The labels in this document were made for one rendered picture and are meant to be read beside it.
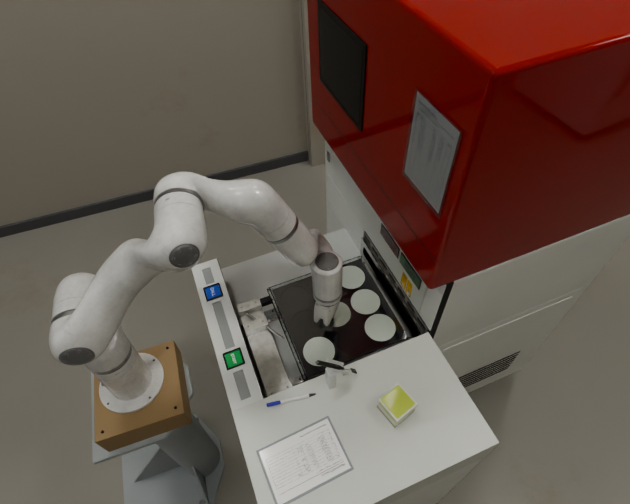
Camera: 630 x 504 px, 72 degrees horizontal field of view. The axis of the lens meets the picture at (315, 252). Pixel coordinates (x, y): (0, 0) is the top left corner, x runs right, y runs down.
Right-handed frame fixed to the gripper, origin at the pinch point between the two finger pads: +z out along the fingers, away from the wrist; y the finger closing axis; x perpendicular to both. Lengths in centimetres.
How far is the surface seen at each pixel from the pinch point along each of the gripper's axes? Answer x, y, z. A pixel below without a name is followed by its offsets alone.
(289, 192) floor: -91, -134, 95
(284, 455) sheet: 6.1, 41.6, -1.9
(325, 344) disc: 1.4, 5.5, 5.0
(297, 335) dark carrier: -8.2, 6.2, 4.9
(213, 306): -36.6, 10.4, -0.7
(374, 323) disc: 13.0, -8.0, 5.0
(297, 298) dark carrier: -14.6, -6.6, 5.0
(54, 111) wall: -202, -70, 16
